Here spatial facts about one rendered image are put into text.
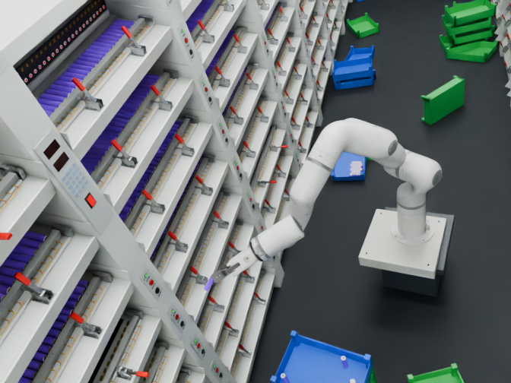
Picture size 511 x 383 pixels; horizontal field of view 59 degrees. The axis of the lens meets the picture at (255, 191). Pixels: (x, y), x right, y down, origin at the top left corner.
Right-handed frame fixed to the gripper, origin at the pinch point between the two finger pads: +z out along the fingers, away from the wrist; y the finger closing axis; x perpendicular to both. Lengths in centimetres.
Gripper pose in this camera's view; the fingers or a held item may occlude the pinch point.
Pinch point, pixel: (219, 274)
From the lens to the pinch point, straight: 152.7
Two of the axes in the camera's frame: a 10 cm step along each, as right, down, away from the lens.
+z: -8.1, 5.4, 2.0
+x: -5.5, -8.3, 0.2
